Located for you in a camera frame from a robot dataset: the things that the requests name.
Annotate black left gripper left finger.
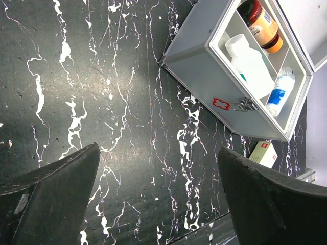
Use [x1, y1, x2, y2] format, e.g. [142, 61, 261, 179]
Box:
[1, 143, 100, 244]

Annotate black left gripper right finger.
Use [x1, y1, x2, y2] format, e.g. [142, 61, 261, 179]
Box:
[218, 147, 326, 244]

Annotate grey divided plastic tray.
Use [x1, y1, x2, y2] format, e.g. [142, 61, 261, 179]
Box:
[207, 1, 313, 141]

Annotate white blue bandage roll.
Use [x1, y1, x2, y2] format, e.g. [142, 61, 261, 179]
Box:
[266, 67, 296, 117]

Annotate white cardboard medicine box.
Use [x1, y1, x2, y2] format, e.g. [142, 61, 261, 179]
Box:
[249, 141, 278, 168]

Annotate brown orange cap bottle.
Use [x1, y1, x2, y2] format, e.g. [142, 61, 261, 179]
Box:
[237, 0, 283, 54]

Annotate white teal label bottle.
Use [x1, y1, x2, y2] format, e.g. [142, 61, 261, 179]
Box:
[225, 34, 274, 99]

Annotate grey plastic medicine case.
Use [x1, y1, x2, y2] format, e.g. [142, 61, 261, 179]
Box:
[160, 1, 326, 141]

